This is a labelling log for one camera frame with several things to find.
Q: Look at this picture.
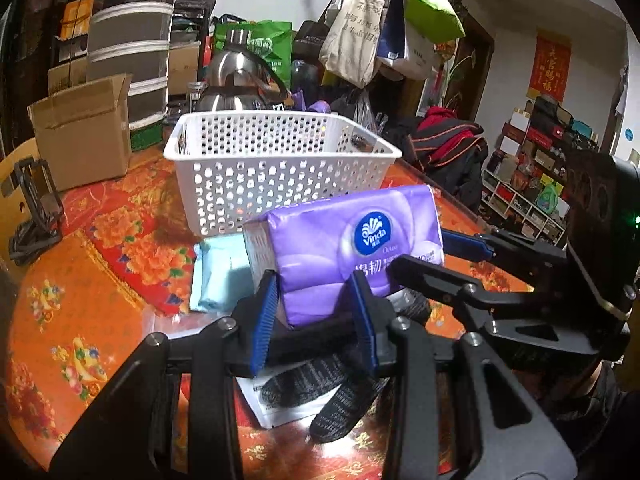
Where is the black knit glove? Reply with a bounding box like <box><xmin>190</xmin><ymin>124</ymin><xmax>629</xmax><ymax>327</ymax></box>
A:
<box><xmin>259</xmin><ymin>288</ymin><xmax>433</xmax><ymax>443</ymax></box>

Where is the white instruction paper sheet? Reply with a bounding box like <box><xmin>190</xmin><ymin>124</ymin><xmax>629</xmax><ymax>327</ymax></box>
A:
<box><xmin>235</xmin><ymin>361</ymin><xmax>338</xmax><ymax>429</ymax></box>

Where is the light blue wet wipes pack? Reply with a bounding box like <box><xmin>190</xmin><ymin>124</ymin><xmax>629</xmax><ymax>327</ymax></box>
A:
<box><xmin>189</xmin><ymin>233</ymin><xmax>254</xmax><ymax>315</ymax></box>

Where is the purple tissue pack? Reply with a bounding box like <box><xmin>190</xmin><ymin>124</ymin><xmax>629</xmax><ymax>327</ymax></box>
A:
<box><xmin>243</xmin><ymin>184</ymin><xmax>445</xmax><ymax>328</ymax></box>

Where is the white perforated plastic basket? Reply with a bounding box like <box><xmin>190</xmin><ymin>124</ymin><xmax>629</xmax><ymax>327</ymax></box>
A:
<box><xmin>164</xmin><ymin>110</ymin><xmax>401</xmax><ymax>237</ymax></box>

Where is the white cubby shelf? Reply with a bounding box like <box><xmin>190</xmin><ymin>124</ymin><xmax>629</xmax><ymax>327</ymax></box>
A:
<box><xmin>480</xmin><ymin>94</ymin><xmax>598</xmax><ymax>246</ymax></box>

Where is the red black striped jacket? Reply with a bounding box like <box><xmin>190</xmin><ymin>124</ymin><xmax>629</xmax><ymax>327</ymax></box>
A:
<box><xmin>402</xmin><ymin>106</ymin><xmax>488</xmax><ymax>214</ymax></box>

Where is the white hanging tote bag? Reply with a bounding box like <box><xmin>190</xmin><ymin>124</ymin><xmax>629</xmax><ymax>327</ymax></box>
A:
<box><xmin>378</xmin><ymin>0</ymin><xmax>435</xmax><ymax>80</ymax></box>

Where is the black phone stand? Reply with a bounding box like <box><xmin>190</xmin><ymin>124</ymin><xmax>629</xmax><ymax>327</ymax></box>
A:
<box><xmin>9</xmin><ymin>156</ymin><xmax>64</xmax><ymax>266</ymax></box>

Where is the purple plastic watering cup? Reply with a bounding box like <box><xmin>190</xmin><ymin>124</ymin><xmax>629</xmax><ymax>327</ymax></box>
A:
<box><xmin>291</xmin><ymin>90</ymin><xmax>331</xmax><ymax>114</ymax></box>

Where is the lime green hanging bag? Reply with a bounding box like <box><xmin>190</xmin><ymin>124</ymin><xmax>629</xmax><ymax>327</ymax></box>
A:
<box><xmin>404</xmin><ymin>0</ymin><xmax>465</xmax><ymax>44</ymax></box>

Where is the beige canvas tote bag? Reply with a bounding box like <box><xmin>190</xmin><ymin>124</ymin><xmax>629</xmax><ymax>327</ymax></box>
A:
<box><xmin>319</xmin><ymin>0</ymin><xmax>388</xmax><ymax>89</ymax></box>

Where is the wooden chair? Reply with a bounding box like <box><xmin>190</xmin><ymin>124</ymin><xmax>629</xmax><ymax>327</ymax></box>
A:
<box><xmin>0</xmin><ymin>139</ymin><xmax>39</xmax><ymax>282</ymax></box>

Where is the brown cardboard box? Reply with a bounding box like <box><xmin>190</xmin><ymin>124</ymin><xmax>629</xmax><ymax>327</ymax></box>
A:
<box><xmin>27</xmin><ymin>74</ymin><xmax>131</xmax><ymax>191</ymax></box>

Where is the green shopping bag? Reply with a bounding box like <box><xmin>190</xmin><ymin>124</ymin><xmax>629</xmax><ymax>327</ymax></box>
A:
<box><xmin>214</xmin><ymin>20</ymin><xmax>293</xmax><ymax>89</ymax></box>

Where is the stainless steel kettle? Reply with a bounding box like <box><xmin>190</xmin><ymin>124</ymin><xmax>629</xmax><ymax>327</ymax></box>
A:
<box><xmin>195</xmin><ymin>29</ymin><xmax>290</xmax><ymax>112</ymax></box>

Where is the grey plastic drawer tower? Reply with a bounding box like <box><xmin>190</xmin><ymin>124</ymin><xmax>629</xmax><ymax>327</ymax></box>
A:
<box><xmin>86</xmin><ymin>0</ymin><xmax>176</xmax><ymax>131</ymax></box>

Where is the red wall banner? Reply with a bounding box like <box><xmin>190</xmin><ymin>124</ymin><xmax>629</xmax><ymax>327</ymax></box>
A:
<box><xmin>526</xmin><ymin>32</ymin><xmax>572</xmax><ymax>103</ymax></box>

